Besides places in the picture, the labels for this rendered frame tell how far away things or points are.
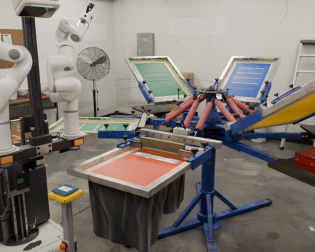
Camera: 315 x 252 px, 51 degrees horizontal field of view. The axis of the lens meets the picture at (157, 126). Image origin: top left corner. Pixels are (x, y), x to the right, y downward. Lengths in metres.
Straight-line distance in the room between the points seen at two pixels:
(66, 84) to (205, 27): 4.98
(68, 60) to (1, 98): 0.38
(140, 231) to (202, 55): 5.01
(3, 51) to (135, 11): 5.77
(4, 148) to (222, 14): 5.16
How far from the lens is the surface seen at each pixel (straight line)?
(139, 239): 2.02
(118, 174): 2.00
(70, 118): 2.14
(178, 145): 2.21
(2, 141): 1.97
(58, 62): 1.82
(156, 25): 7.10
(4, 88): 1.83
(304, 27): 6.07
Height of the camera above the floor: 1.72
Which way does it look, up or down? 14 degrees down
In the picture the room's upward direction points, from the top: straight up
